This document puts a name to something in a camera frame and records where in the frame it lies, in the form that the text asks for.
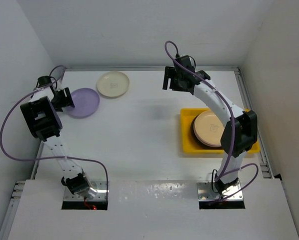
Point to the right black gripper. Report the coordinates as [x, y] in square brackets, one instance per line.
[170, 71]

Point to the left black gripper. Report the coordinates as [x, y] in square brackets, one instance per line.
[64, 103]

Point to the purple plastic plate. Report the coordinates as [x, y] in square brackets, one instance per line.
[86, 102]

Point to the cream plastic plate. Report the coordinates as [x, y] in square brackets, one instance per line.
[113, 84]

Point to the orange plastic plate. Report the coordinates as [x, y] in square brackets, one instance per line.
[207, 117]

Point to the pink plastic plate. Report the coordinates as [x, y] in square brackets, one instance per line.
[209, 135]

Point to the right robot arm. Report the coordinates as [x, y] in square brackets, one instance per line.
[240, 126]

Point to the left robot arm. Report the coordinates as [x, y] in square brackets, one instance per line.
[41, 116]

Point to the yellow plastic bin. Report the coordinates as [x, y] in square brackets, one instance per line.
[187, 115]

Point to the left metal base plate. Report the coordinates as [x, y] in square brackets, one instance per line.
[96, 193]

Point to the metal base plate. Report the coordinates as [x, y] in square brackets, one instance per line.
[96, 193]
[208, 194]

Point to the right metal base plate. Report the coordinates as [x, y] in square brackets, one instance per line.
[208, 194]

